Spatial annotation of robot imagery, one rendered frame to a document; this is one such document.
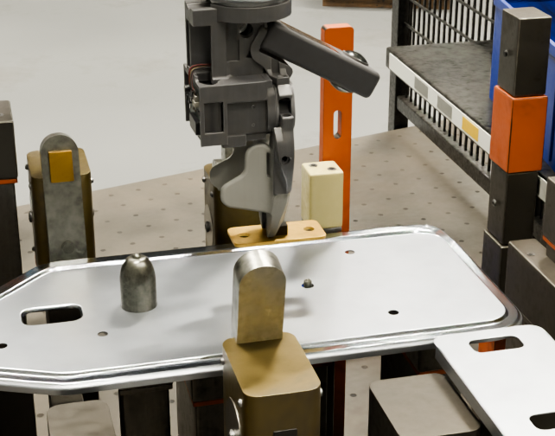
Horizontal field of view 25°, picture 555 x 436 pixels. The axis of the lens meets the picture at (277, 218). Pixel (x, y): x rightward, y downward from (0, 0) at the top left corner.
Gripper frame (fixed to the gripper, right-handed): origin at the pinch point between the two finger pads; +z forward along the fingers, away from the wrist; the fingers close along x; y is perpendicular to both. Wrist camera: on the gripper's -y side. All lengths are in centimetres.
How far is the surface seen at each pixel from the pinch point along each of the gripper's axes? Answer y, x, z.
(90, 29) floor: -32, -476, 109
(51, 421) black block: 21.9, 15.7, 7.9
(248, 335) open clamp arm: 6.6, 17.2, 1.8
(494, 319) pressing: -17.0, 10.5, 7.3
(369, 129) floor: -114, -310, 109
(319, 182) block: -7.2, -10.8, 1.6
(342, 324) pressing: -3.8, 8.1, 7.2
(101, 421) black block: 18.1, 16.7, 7.9
